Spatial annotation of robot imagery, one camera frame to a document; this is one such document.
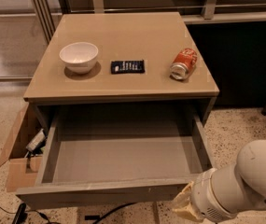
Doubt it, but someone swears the white ceramic bowl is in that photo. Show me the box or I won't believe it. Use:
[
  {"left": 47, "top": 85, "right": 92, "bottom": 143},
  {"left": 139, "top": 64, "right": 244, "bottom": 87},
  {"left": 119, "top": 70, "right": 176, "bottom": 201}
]
[{"left": 59, "top": 42, "right": 99, "bottom": 74}]

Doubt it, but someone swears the brown cardboard box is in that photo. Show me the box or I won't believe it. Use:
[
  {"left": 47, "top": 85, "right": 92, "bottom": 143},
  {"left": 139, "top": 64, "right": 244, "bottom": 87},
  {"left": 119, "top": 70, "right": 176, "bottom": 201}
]
[{"left": 0, "top": 105, "right": 42, "bottom": 192}]

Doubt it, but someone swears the black floor cable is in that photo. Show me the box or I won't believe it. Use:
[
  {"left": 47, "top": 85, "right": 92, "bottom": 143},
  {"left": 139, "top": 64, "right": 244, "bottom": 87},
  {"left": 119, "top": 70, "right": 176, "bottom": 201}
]
[{"left": 91, "top": 202, "right": 138, "bottom": 224}]

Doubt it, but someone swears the black power adapter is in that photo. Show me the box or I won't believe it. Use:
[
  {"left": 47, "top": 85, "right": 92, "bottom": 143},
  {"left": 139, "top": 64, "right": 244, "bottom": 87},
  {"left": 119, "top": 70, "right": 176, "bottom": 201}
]
[{"left": 12, "top": 203, "right": 27, "bottom": 224}]

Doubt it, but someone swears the red soda can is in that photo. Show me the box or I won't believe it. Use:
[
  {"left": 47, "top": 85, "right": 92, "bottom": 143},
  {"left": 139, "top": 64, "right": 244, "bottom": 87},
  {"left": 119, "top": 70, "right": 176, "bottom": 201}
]
[{"left": 170, "top": 49, "right": 197, "bottom": 80}]

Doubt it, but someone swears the grey item inside box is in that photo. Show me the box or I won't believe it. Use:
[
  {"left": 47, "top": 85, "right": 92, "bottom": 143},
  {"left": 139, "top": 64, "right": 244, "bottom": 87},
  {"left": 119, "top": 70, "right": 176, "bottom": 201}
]
[{"left": 26, "top": 129, "right": 46, "bottom": 152}]

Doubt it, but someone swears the black snack packet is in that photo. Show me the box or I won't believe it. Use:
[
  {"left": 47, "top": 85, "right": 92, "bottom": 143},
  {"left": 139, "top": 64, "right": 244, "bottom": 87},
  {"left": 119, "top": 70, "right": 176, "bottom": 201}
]
[{"left": 111, "top": 60, "right": 145, "bottom": 75}]

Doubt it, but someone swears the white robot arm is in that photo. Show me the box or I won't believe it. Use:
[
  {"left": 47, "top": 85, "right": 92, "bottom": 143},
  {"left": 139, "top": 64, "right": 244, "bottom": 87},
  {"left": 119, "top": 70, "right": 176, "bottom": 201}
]
[{"left": 172, "top": 140, "right": 266, "bottom": 223}]

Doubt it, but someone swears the beige drawer cabinet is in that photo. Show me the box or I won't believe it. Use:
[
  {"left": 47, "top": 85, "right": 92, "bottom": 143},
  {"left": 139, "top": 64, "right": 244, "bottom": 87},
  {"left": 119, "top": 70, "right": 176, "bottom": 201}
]
[{"left": 24, "top": 12, "right": 219, "bottom": 123}]

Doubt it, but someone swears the grey top drawer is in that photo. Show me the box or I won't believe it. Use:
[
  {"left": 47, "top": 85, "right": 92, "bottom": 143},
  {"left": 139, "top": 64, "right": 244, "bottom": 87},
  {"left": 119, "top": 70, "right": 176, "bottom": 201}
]
[{"left": 16, "top": 114, "right": 215, "bottom": 209}]

